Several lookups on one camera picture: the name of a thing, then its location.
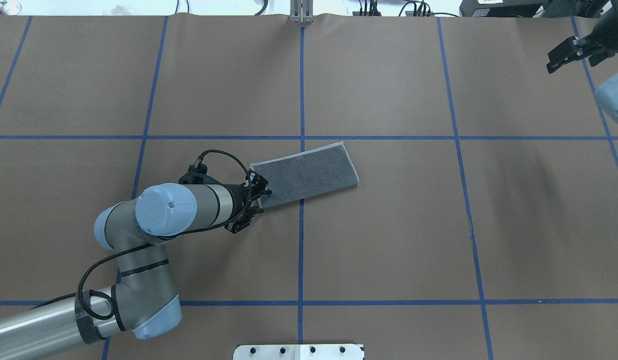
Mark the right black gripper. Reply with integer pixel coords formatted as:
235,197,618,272
546,17,618,74

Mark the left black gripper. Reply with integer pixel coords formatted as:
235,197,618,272
224,170,273,234

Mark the pink and grey towel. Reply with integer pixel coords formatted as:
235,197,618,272
249,141,359,208

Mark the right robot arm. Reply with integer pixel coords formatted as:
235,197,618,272
546,0,618,124

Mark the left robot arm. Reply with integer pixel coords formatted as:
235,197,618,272
0,170,271,360

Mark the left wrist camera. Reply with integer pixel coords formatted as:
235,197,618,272
178,155,217,185

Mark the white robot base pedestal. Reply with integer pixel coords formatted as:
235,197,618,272
233,343,366,360

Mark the aluminium frame post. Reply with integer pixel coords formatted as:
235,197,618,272
289,0,315,24

